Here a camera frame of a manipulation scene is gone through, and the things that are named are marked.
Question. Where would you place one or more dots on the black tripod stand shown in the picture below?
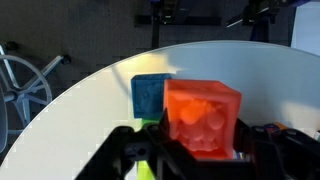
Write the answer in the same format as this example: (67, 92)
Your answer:
(256, 16)

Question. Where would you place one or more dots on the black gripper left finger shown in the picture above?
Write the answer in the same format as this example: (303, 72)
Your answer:
(164, 125)

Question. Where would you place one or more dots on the orange embossed block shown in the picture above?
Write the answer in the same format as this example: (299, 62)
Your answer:
(200, 116)

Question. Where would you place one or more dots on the yellow-green embossed block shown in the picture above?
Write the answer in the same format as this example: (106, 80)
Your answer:
(144, 170)

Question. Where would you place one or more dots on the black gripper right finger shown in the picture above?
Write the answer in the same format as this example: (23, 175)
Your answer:
(242, 136)

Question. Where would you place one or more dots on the black stand with crossbar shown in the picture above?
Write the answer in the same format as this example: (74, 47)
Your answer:
(156, 20)

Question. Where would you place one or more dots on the grey office chair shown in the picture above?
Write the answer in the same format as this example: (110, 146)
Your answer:
(26, 96)

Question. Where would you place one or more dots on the blue embossed block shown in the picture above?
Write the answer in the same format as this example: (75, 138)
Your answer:
(146, 96)

